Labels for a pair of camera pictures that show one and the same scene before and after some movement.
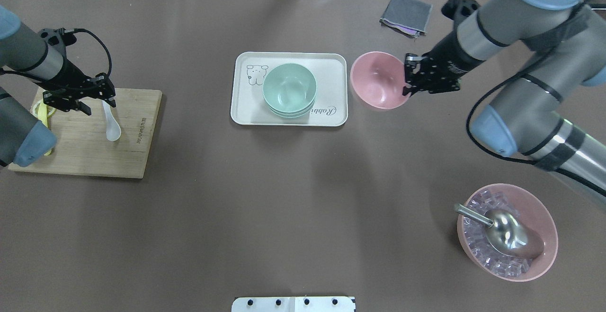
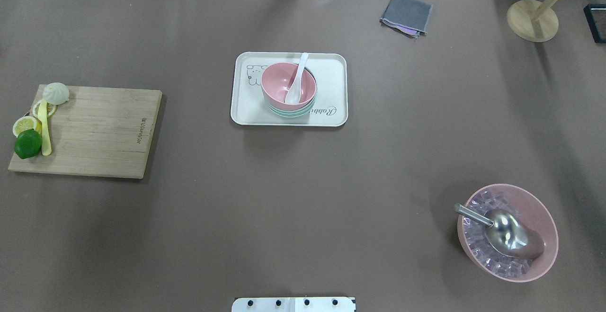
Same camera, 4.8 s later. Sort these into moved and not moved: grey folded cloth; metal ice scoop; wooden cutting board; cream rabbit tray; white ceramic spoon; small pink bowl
Moved: white ceramic spoon; small pink bowl
Not moved: metal ice scoop; wooden cutting board; grey folded cloth; cream rabbit tray
